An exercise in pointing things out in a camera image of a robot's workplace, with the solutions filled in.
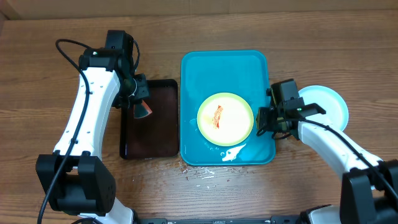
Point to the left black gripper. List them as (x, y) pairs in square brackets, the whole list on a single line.
[(143, 93)]

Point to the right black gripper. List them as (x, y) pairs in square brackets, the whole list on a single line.
[(263, 124)]

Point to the green and orange sponge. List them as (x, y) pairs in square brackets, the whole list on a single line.
[(141, 110)]

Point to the yellow-green plate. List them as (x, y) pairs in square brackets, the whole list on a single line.
[(225, 119)]

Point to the light blue plate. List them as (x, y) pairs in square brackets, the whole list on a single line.
[(337, 113)]

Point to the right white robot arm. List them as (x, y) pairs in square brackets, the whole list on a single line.
[(368, 184)]

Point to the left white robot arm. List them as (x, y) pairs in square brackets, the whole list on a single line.
[(74, 178)]

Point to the black rectangular tray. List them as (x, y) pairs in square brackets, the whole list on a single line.
[(156, 134)]

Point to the teal plastic tray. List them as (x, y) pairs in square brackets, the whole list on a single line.
[(205, 73)]

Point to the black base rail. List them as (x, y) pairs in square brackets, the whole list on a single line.
[(277, 219)]

